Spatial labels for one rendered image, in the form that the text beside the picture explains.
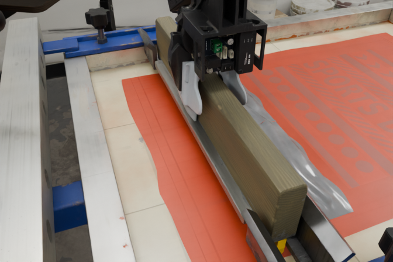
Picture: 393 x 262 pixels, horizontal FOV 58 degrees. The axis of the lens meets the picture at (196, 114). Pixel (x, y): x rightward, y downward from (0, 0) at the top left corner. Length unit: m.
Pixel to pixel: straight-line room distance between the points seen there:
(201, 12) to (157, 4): 2.19
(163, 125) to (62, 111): 1.81
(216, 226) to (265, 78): 0.34
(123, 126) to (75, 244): 1.11
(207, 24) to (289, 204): 0.19
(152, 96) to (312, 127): 0.27
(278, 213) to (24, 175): 0.24
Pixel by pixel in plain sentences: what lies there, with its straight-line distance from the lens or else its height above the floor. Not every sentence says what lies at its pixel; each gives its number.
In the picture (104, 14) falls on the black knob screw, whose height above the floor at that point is 1.06.
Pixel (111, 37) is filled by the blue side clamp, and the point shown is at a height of 1.00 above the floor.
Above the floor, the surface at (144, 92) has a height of 0.96.
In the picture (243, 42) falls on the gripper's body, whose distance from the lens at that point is 0.37.
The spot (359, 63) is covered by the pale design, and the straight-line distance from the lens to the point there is 0.78.
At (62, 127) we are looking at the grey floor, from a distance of 2.20.
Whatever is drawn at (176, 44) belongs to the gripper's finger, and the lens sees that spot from 0.42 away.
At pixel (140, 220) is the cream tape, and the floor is 0.96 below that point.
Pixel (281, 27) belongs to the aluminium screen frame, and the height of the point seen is 0.98.
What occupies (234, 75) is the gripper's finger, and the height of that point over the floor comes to 1.07.
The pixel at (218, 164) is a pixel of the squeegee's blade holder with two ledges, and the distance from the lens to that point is 0.42.
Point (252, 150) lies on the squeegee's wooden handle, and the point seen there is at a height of 1.06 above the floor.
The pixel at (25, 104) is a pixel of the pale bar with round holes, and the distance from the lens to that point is 0.49.
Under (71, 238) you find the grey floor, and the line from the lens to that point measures 1.65.
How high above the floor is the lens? 1.30
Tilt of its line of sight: 37 degrees down
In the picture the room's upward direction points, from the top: straight up
